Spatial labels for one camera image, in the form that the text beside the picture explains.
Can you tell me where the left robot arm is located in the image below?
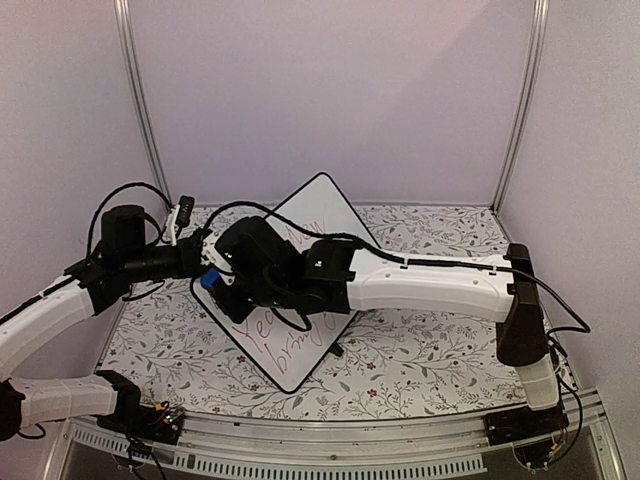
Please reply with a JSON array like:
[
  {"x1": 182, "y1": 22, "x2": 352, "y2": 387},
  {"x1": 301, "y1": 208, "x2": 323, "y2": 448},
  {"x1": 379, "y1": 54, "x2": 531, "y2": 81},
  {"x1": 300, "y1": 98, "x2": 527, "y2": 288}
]
[{"x1": 1, "y1": 196, "x2": 205, "y2": 440}]

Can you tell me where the right aluminium corner post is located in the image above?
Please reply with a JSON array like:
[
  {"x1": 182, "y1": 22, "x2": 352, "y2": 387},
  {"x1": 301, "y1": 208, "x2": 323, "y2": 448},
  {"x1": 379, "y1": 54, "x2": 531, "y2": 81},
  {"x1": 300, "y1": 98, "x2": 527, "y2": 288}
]
[{"x1": 491, "y1": 0, "x2": 550, "y2": 216}]

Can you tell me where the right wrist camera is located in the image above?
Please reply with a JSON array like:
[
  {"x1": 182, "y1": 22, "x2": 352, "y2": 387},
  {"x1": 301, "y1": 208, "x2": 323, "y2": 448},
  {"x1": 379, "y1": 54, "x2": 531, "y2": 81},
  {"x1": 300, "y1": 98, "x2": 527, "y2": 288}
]
[{"x1": 201, "y1": 230, "x2": 235, "y2": 286}]

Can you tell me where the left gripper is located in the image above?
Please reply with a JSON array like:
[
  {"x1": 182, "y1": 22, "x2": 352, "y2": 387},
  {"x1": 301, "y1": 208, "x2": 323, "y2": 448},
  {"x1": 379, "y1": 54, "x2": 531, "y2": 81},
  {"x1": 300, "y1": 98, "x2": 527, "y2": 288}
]
[{"x1": 122, "y1": 236, "x2": 210, "y2": 284}]

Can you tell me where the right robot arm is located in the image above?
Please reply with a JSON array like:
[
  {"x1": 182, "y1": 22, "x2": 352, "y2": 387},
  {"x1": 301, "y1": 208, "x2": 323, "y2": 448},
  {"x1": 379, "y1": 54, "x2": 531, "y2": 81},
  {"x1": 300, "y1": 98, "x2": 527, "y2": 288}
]
[{"x1": 201, "y1": 204, "x2": 590, "y2": 436}]

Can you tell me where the left aluminium corner post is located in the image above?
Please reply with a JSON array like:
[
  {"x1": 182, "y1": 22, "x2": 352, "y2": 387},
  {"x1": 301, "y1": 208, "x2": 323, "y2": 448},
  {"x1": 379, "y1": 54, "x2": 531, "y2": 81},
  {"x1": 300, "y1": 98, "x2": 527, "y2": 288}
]
[{"x1": 113, "y1": 0, "x2": 172, "y2": 200}]

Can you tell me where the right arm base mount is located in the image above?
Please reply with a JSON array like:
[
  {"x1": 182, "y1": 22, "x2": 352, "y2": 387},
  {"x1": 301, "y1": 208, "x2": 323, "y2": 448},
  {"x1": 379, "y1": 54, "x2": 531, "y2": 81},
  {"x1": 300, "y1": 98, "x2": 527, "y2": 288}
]
[{"x1": 483, "y1": 401, "x2": 569, "y2": 470}]

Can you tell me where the blue whiteboard eraser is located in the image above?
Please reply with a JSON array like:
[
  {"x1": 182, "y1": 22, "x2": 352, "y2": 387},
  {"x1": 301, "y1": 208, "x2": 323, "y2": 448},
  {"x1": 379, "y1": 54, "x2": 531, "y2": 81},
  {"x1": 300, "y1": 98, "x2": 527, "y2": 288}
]
[{"x1": 200, "y1": 268, "x2": 221, "y2": 292}]

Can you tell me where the aluminium corner post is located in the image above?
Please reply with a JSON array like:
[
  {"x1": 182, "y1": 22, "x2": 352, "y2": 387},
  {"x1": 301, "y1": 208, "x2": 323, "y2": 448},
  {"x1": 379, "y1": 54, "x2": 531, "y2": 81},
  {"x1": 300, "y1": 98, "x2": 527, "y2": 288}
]
[
  {"x1": 113, "y1": 0, "x2": 172, "y2": 200},
  {"x1": 491, "y1": 0, "x2": 550, "y2": 216}
]

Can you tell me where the white whiteboard black frame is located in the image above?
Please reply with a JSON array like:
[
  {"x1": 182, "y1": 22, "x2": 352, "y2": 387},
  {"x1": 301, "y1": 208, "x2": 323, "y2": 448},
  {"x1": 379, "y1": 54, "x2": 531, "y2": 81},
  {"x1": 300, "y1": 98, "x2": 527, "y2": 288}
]
[{"x1": 193, "y1": 173, "x2": 378, "y2": 394}]

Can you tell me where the floral patterned table mat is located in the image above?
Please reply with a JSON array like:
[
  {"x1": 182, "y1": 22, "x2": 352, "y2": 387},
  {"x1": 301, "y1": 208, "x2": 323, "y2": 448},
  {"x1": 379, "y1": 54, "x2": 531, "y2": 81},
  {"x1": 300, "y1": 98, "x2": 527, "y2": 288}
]
[{"x1": 97, "y1": 203, "x2": 576, "y2": 421}]

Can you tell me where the front aluminium rail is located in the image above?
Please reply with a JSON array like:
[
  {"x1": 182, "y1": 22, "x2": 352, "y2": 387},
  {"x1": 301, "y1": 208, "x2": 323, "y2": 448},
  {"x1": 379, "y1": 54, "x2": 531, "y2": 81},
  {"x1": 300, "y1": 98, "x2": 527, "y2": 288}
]
[{"x1": 43, "y1": 389, "x2": 631, "y2": 479}]

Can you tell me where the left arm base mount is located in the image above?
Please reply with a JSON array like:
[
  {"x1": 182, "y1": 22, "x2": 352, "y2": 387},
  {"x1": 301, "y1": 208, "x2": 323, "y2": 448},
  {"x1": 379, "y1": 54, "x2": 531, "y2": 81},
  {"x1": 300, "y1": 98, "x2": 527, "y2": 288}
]
[{"x1": 97, "y1": 401, "x2": 186, "y2": 445}]

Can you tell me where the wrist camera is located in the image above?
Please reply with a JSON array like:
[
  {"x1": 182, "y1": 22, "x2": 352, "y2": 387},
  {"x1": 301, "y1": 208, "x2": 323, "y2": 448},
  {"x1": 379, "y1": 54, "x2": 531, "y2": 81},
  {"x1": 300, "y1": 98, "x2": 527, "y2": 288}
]
[
  {"x1": 201, "y1": 230, "x2": 235, "y2": 286},
  {"x1": 163, "y1": 195, "x2": 195, "y2": 246}
]

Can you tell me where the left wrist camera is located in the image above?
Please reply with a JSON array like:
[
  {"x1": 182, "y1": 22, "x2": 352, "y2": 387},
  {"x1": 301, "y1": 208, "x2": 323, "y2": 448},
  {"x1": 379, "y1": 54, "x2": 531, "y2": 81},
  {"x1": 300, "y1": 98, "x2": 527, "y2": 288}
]
[{"x1": 163, "y1": 195, "x2": 195, "y2": 246}]

